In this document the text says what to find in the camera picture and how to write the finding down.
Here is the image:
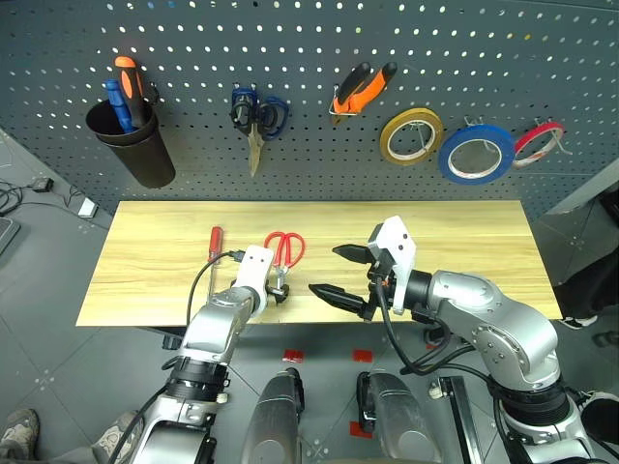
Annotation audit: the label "red handled screwdriver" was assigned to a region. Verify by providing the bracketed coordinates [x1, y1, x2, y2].
[206, 225, 225, 305]

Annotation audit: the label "red tape roll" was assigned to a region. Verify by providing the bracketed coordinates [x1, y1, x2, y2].
[511, 121, 567, 170]

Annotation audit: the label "orange and black pliers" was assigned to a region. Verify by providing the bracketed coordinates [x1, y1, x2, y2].
[331, 61, 399, 116]

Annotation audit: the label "orange and black screwdriver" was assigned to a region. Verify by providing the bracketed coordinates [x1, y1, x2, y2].
[113, 55, 149, 130]

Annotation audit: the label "yellow tape roll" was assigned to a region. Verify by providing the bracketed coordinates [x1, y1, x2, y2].
[378, 106, 445, 167]

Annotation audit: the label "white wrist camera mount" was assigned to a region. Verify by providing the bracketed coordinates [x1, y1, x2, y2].
[234, 244, 275, 311]
[367, 215, 419, 316]

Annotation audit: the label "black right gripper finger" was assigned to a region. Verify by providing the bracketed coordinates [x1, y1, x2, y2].
[308, 282, 368, 318]
[331, 244, 373, 266]

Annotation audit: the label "metal pliers holder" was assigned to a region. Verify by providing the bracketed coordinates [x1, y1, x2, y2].
[328, 84, 363, 128]

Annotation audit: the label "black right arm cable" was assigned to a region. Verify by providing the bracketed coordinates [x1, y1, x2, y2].
[373, 284, 487, 377]

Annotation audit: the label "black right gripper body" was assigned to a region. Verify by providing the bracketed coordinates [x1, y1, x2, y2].
[360, 247, 403, 323]

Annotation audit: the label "black floor cable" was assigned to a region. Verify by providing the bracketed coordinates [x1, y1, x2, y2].
[0, 179, 86, 217]

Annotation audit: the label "blue tape roll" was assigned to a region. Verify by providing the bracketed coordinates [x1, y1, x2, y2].
[437, 124, 516, 186]

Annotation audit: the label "blue handled screwdriver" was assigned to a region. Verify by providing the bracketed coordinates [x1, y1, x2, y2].
[103, 78, 135, 135]

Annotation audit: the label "black cup holder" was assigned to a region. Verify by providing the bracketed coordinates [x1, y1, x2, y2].
[85, 99, 177, 190]

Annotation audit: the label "red handled scissors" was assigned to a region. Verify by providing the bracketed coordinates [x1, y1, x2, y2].
[263, 231, 308, 293]

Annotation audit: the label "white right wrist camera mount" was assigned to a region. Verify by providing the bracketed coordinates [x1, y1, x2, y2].
[367, 215, 419, 316]

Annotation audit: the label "dark keyboard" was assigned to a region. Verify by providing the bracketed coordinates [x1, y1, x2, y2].
[0, 217, 23, 258]

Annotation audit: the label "person in black clothes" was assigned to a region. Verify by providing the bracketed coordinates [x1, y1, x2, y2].
[552, 183, 619, 323]

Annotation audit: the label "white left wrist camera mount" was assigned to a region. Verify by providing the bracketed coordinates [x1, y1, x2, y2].
[234, 244, 275, 311]

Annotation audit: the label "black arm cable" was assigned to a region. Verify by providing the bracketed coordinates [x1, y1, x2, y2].
[185, 249, 246, 331]
[373, 284, 487, 377]

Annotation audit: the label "dark grey perforated pegboard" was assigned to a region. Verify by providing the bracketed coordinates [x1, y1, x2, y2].
[0, 0, 619, 221]

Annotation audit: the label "white and black sneaker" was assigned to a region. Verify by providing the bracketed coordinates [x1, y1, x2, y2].
[562, 315, 600, 332]

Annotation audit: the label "grey worn shoe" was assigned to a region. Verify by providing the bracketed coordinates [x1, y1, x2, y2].
[0, 408, 41, 461]
[90, 410, 145, 464]

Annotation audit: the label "blue and black scissors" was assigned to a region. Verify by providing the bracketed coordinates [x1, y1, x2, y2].
[229, 85, 292, 179]

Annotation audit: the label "black metal rail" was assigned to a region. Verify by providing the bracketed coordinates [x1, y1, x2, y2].
[428, 375, 480, 464]

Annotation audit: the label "grey robot leg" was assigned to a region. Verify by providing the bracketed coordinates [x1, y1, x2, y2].
[356, 370, 443, 464]
[239, 367, 307, 464]

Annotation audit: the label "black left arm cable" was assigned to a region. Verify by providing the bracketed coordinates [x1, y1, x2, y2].
[185, 249, 246, 331]

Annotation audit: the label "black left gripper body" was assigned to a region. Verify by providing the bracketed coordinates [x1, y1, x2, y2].
[267, 283, 292, 308]

